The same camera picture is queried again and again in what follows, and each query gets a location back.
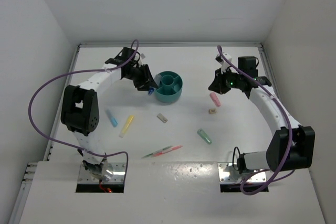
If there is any small beige eraser right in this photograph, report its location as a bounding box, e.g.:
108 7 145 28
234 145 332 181
208 109 217 114

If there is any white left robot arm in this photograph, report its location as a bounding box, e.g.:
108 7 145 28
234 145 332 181
60 47 158 178

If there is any metal base plate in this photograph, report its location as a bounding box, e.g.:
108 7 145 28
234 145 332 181
77 163 126 185
217 162 267 185

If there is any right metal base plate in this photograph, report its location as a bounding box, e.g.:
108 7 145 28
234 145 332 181
217 162 267 185

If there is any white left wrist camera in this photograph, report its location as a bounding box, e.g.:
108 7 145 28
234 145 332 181
136 53 145 66

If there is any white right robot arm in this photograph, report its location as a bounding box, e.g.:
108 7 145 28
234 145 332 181
208 55 315 173

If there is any blue highlighter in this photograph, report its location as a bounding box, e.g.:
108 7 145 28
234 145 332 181
104 109 118 127

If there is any teal round divided organizer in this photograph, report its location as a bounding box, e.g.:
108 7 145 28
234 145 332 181
154 71 183 104

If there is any green pen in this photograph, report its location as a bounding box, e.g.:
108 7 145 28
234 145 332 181
142 145 173 159

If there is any beige eraser near centre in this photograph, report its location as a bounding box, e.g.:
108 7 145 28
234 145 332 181
157 113 167 123

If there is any clear blue glue stick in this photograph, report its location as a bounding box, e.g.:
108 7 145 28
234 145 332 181
148 74 162 95

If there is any pink highlighter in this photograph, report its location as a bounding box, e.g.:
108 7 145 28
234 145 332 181
209 92 221 107

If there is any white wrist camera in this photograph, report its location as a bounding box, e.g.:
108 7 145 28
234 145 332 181
215 54 232 73
136 53 145 66

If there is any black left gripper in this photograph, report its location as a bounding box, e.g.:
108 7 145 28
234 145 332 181
124 64 158 92

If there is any yellow highlighter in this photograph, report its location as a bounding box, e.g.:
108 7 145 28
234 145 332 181
119 115 134 138

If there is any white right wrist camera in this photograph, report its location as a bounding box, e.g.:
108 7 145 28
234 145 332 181
215 54 232 73

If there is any pink pen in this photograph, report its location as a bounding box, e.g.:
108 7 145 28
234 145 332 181
153 145 183 157

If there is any green highlighter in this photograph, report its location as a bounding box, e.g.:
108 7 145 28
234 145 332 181
197 129 212 144

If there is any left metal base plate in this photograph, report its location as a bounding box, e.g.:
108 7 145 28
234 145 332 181
77 163 126 185

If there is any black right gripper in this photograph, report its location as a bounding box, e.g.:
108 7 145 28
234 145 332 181
208 66 244 95

